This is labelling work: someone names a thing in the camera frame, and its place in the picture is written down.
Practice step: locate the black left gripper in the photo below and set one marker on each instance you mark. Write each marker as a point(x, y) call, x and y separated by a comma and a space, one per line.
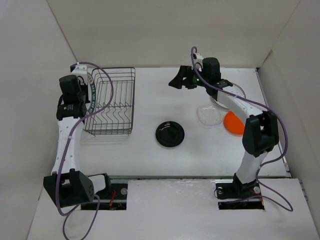
point(84, 87)

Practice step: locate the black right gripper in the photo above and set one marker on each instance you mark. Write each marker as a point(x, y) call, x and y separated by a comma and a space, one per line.
point(177, 81)

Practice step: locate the clear glass plate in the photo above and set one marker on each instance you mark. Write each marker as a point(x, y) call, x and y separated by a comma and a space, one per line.
point(209, 116)

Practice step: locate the black plate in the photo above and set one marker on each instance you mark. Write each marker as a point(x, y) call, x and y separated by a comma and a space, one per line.
point(169, 134)

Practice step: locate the orange plate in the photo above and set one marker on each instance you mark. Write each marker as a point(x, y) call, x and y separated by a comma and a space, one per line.
point(233, 124)

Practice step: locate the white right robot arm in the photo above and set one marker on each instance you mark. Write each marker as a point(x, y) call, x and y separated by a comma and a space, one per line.
point(260, 127)

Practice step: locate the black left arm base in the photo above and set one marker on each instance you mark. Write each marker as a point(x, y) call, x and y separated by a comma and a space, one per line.
point(112, 192)

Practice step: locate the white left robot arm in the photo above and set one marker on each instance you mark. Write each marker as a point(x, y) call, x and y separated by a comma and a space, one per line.
point(67, 185)

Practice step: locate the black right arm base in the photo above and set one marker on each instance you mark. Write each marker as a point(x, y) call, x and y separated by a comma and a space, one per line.
point(233, 195)

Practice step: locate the dark wire dish rack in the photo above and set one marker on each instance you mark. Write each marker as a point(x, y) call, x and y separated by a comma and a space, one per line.
point(115, 101)

